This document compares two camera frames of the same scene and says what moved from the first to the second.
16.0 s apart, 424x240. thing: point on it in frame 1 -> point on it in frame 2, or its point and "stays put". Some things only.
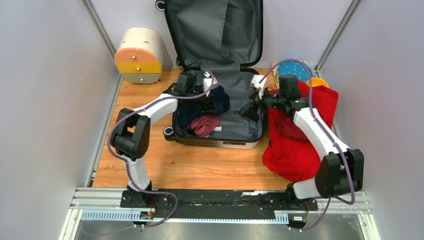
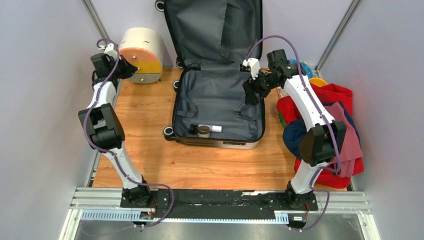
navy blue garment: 185,109 -> 294,130
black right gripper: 251,112 -> 250,97
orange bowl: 317,81 stays put
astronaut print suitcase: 222,38 stays put
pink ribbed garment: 204,125 -> 352,149
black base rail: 218,202 stays put
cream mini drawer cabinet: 139,56 stays put
